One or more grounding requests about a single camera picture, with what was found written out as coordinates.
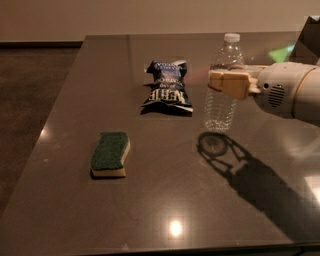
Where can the blue chip bag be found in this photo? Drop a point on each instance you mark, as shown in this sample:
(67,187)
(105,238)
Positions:
(168,93)

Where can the dark object at table corner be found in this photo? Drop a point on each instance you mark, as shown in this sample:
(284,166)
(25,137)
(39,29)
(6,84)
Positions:
(307,47)

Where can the green and yellow sponge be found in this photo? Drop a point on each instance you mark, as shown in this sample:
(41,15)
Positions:
(110,154)

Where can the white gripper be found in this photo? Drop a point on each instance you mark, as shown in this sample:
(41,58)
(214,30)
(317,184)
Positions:
(279,87)

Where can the clear plastic water bottle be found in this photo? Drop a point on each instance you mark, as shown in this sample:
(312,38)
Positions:
(220,107)

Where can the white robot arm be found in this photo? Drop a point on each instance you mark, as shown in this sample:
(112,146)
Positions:
(289,90)

